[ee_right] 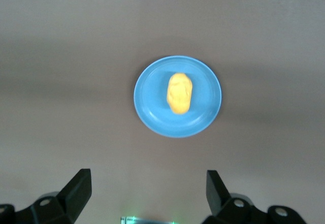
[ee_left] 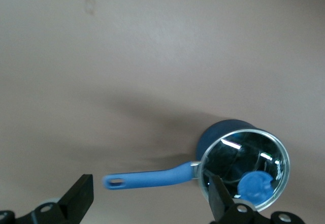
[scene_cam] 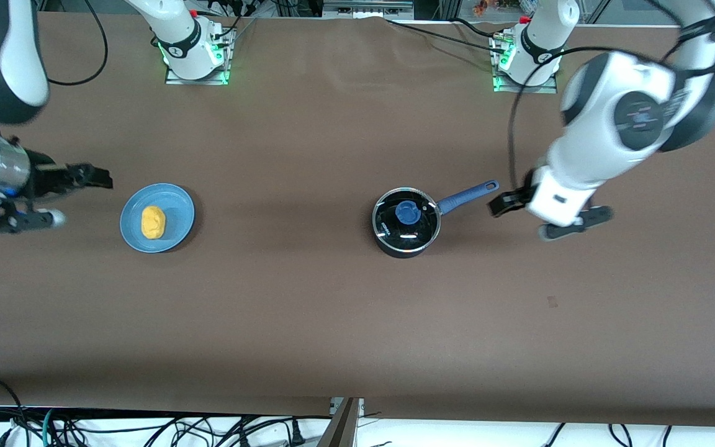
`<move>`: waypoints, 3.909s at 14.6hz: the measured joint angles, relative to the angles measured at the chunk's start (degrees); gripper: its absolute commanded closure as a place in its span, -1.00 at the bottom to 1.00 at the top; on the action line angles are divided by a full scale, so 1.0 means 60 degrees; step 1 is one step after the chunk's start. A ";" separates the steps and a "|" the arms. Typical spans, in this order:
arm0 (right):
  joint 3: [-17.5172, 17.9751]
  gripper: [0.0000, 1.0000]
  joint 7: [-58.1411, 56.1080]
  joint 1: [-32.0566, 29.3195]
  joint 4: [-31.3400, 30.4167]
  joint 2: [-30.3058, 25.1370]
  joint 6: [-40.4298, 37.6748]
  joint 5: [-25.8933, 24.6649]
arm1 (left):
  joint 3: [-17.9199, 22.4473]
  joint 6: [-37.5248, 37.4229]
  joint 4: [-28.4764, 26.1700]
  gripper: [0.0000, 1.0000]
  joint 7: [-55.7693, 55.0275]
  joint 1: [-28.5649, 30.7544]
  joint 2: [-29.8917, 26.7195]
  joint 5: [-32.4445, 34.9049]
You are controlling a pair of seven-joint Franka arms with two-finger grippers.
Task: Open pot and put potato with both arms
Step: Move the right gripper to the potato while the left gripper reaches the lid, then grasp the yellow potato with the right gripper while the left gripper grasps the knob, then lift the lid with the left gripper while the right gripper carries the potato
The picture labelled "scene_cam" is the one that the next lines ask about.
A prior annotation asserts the yellow potato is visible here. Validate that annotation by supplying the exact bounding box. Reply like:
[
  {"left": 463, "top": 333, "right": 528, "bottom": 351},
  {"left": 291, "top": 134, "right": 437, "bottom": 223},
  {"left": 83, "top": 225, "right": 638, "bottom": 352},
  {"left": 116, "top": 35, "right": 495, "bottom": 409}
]
[{"left": 141, "top": 206, "right": 166, "bottom": 240}]

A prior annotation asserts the glass lid with blue knob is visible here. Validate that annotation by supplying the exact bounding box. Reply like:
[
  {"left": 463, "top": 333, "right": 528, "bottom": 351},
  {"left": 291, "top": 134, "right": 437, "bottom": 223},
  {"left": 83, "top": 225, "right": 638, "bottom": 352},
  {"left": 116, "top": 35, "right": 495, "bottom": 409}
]
[{"left": 373, "top": 188, "right": 442, "bottom": 249}]

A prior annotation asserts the blue round plate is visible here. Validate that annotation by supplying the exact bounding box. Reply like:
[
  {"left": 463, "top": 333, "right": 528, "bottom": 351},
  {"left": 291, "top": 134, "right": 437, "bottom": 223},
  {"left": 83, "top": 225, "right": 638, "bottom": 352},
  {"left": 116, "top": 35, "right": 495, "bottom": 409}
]
[{"left": 120, "top": 183, "right": 196, "bottom": 253}]

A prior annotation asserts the brown table cover sheet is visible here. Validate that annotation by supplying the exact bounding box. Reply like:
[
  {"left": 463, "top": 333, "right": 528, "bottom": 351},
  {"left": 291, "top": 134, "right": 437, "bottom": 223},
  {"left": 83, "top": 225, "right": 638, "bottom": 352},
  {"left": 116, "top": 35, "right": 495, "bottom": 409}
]
[{"left": 0, "top": 11, "right": 715, "bottom": 429}]

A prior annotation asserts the dark pot with blue handle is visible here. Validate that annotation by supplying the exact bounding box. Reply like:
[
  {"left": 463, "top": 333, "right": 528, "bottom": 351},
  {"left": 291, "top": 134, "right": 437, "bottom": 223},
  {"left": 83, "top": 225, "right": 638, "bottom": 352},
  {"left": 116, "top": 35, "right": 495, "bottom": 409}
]
[{"left": 372, "top": 180, "right": 500, "bottom": 259}]

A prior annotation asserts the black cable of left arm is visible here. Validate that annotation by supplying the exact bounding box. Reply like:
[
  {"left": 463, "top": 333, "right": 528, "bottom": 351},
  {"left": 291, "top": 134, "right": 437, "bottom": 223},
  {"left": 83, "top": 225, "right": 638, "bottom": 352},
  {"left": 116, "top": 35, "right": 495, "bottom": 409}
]
[{"left": 507, "top": 46, "right": 588, "bottom": 187}]

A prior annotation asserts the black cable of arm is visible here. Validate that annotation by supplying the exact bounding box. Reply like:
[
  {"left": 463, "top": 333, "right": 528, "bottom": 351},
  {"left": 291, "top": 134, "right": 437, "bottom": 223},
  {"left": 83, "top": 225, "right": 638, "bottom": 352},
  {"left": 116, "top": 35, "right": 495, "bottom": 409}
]
[
  {"left": 507, "top": 46, "right": 588, "bottom": 187},
  {"left": 46, "top": 0, "right": 109, "bottom": 87}
]

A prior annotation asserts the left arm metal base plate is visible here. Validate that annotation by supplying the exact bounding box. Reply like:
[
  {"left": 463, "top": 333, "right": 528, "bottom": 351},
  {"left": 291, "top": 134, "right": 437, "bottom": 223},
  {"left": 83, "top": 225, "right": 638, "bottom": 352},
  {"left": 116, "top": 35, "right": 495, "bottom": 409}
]
[{"left": 490, "top": 32, "right": 558, "bottom": 94}]

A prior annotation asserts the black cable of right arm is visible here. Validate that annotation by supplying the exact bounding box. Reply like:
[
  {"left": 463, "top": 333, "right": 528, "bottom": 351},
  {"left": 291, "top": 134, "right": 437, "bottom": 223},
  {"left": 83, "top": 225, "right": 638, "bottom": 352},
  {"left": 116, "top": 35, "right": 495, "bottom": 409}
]
[{"left": 46, "top": 0, "right": 109, "bottom": 87}]

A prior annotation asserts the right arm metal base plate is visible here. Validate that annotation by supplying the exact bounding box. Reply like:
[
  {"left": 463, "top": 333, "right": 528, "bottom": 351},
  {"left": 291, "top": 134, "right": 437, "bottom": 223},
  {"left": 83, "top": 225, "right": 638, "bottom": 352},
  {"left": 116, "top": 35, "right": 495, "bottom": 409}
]
[{"left": 164, "top": 28, "right": 235, "bottom": 86}]

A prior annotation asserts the black cable across table edge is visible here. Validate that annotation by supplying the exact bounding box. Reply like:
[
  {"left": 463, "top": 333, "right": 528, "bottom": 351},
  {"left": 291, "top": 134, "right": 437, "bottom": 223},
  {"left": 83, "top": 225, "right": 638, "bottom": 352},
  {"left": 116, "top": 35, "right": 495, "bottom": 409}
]
[{"left": 386, "top": 17, "right": 508, "bottom": 52}]

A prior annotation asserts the aluminium frame profile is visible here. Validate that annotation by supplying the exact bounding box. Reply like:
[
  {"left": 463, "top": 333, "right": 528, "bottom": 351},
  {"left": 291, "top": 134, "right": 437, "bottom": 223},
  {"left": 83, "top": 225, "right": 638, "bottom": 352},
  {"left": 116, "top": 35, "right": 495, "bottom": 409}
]
[{"left": 322, "top": 0, "right": 415, "bottom": 19}]

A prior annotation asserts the metal table frame bracket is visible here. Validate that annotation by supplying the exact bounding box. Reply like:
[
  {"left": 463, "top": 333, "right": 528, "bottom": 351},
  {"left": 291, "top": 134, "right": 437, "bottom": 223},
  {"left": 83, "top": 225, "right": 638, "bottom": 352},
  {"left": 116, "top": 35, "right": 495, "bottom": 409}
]
[{"left": 316, "top": 397, "right": 366, "bottom": 447}]

